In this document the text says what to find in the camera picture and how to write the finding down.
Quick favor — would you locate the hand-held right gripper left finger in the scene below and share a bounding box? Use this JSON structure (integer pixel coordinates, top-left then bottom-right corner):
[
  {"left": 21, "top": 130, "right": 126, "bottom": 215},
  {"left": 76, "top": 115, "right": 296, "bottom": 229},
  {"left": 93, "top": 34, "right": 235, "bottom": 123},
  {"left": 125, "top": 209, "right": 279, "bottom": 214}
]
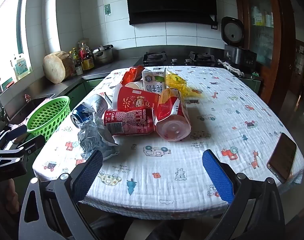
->
[{"left": 18, "top": 149, "right": 104, "bottom": 240}]

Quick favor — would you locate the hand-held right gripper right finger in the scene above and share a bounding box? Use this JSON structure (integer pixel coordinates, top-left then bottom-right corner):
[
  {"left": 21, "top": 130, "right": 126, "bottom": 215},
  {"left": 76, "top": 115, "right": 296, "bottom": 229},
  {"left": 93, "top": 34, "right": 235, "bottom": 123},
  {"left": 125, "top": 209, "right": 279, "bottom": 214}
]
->
[{"left": 202, "top": 149, "right": 286, "bottom": 240}]

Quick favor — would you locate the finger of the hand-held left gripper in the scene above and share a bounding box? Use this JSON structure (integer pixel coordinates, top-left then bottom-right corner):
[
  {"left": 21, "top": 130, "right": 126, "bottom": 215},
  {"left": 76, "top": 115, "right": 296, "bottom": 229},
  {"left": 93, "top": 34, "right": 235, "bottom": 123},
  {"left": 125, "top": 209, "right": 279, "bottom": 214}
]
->
[
  {"left": 0, "top": 124, "right": 28, "bottom": 147},
  {"left": 11, "top": 135, "right": 46, "bottom": 156}
]

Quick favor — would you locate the green plastic basket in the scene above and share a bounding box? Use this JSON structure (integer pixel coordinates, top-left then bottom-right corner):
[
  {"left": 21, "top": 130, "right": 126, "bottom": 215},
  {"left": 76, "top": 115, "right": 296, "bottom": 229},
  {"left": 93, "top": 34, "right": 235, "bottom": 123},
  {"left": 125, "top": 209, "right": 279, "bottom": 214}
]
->
[{"left": 26, "top": 96, "right": 71, "bottom": 140}]

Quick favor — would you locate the clear plastic bag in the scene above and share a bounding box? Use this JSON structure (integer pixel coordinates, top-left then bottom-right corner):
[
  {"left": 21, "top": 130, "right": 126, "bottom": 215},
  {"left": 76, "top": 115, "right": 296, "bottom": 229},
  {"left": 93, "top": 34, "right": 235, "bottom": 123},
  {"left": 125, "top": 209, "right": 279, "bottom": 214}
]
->
[{"left": 78, "top": 111, "right": 120, "bottom": 161}]

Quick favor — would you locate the red cola can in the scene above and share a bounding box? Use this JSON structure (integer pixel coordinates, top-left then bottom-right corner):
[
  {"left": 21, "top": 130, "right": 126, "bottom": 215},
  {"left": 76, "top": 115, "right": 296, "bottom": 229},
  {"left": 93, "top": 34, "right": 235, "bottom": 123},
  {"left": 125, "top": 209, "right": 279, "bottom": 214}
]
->
[{"left": 103, "top": 107, "right": 156, "bottom": 136}]

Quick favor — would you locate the crushed blue drink can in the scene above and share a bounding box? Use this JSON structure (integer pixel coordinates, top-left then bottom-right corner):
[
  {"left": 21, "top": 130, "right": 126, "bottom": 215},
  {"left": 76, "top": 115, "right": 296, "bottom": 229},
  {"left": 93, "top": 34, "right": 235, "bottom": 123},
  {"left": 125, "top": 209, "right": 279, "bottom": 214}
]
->
[{"left": 70, "top": 94, "right": 109, "bottom": 128}]

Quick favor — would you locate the crushed red cup with lid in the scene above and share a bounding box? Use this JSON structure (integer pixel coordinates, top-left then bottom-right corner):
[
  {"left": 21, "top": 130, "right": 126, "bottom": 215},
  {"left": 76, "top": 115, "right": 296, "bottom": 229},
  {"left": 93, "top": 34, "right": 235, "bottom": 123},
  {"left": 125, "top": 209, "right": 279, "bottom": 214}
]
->
[{"left": 153, "top": 87, "right": 192, "bottom": 142}]

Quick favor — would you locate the red paper cup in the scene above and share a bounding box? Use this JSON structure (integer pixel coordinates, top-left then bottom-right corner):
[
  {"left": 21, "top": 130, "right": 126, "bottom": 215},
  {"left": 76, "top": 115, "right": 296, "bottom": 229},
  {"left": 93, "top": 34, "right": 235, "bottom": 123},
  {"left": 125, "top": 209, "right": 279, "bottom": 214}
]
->
[{"left": 113, "top": 84, "right": 160, "bottom": 113}]

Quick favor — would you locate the white paper cup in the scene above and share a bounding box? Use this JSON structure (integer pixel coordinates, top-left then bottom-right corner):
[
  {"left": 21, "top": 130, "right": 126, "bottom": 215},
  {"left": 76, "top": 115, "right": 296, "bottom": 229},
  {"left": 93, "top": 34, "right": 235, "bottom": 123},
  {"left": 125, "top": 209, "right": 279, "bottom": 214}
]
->
[{"left": 124, "top": 81, "right": 145, "bottom": 92}]

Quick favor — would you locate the orange snack bag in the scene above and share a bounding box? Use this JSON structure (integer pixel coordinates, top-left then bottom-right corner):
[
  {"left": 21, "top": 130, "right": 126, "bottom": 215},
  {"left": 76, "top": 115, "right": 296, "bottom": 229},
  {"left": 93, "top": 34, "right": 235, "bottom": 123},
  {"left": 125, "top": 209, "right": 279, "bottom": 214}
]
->
[{"left": 121, "top": 65, "right": 145, "bottom": 85}]

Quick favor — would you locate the white green milk carton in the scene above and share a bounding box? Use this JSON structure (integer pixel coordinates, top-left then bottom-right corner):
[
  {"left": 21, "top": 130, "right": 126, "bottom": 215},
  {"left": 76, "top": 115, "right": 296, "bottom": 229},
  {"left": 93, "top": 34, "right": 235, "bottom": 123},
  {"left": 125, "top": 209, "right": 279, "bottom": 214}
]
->
[{"left": 142, "top": 67, "right": 166, "bottom": 94}]

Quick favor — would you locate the person's left hand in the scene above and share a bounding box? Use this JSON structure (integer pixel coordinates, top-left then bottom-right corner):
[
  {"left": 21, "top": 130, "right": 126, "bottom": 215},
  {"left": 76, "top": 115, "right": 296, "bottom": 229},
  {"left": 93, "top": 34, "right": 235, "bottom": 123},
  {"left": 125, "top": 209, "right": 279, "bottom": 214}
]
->
[{"left": 2, "top": 179, "right": 20, "bottom": 214}]

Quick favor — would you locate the steel sink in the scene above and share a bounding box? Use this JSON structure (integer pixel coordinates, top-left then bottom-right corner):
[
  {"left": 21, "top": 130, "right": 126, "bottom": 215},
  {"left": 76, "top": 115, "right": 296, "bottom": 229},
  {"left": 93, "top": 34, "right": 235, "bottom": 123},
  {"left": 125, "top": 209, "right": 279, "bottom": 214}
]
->
[{"left": 9, "top": 94, "right": 56, "bottom": 125}]

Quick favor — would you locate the printed white tablecloth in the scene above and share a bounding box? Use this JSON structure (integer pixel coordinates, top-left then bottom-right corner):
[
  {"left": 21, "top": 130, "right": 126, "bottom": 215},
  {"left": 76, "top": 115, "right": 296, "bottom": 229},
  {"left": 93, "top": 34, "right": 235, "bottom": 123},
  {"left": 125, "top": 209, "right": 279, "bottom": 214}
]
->
[{"left": 32, "top": 66, "right": 304, "bottom": 219}]

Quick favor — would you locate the dish soap bottle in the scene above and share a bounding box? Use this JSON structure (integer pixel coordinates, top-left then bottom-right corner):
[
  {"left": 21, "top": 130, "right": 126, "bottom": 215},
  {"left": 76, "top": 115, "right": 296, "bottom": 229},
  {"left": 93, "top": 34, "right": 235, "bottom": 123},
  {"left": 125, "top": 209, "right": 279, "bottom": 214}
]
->
[{"left": 13, "top": 57, "right": 32, "bottom": 77}]

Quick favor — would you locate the smartphone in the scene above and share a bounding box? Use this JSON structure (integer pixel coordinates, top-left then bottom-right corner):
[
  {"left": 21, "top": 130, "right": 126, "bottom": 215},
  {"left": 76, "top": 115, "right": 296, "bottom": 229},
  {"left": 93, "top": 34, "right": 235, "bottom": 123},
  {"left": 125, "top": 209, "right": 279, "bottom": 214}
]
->
[{"left": 266, "top": 132, "right": 298, "bottom": 184}]

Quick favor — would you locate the green kitchen cabinet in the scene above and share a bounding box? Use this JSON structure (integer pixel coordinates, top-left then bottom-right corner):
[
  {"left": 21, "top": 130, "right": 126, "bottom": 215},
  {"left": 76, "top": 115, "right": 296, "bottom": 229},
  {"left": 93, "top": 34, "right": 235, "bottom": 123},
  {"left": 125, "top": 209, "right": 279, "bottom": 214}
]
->
[{"left": 64, "top": 79, "right": 105, "bottom": 105}]

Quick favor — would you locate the round wooden chopping block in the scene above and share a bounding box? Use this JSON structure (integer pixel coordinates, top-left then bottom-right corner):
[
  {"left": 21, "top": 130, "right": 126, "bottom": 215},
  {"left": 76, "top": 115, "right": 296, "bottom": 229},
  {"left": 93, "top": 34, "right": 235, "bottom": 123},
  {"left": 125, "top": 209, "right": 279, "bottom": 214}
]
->
[{"left": 43, "top": 51, "right": 73, "bottom": 84}]

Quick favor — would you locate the yellow oil container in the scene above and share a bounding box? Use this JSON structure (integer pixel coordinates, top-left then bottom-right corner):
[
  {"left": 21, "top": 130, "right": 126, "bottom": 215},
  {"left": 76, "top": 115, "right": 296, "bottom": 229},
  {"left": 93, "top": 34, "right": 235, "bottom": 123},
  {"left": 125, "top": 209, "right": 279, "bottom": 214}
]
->
[{"left": 81, "top": 57, "right": 95, "bottom": 71}]

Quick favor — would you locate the yellow plastic wrapper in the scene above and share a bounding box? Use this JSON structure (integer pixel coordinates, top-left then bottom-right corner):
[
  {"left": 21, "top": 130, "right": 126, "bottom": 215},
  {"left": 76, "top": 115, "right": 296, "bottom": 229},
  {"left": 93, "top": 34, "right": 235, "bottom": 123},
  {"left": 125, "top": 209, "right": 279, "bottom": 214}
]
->
[{"left": 165, "top": 69, "right": 203, "bottom": 96}]

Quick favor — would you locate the window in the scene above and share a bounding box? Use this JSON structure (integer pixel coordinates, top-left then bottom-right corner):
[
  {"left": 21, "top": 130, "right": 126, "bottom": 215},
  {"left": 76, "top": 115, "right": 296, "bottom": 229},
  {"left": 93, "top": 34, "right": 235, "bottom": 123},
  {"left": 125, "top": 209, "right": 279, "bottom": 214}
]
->
[{"left": 0, "top": 0, "right": 32, "bottom": 83}]

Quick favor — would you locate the white rag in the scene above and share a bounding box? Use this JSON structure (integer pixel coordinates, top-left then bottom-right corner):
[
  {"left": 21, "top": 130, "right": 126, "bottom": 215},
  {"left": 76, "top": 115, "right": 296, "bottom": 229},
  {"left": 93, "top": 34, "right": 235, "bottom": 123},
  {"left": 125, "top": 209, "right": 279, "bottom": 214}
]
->
[{"left": 217, "top": 59, "right": 245, "bottom": 77}]

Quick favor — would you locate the steel pressure cooker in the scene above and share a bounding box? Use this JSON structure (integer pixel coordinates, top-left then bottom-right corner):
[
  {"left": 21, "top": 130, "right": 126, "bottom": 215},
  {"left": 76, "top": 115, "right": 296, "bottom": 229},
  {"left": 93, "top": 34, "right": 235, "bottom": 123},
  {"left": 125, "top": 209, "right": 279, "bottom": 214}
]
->
[{"left": 92, "top": 44, "right": 114, "bottom": 64}]

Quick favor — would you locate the black rice cooker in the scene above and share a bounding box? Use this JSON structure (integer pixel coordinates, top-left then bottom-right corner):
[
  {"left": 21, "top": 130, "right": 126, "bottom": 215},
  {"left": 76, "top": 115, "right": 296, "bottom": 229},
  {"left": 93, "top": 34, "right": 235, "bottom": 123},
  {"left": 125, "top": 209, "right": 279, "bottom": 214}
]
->
[{"left": 221, "top": 16, "right": 258, "bottom": 72}]

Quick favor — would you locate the black gas stove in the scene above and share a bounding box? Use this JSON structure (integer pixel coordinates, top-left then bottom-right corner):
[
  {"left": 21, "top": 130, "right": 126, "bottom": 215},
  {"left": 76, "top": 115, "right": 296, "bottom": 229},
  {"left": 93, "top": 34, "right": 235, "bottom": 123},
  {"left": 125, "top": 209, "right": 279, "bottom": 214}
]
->
[{"left": 142, "top": 51, "right": 217, "bottom": 67}]

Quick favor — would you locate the wooden glass cabinet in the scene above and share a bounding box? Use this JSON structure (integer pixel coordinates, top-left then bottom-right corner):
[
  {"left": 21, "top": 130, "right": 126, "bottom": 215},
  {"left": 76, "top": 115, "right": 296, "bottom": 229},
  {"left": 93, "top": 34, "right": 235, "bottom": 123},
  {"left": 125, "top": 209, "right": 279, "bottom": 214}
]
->
[{"left": 233, "top": 0, "right": 296, "bottom": 103}]

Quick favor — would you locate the black range hood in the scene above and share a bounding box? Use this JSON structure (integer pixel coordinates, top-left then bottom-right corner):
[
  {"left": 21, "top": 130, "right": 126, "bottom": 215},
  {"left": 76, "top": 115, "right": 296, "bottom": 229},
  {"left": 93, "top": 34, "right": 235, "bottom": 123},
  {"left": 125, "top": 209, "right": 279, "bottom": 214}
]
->
[{"left": 117, "top": 0, "right": 226, "bottom": 26}]

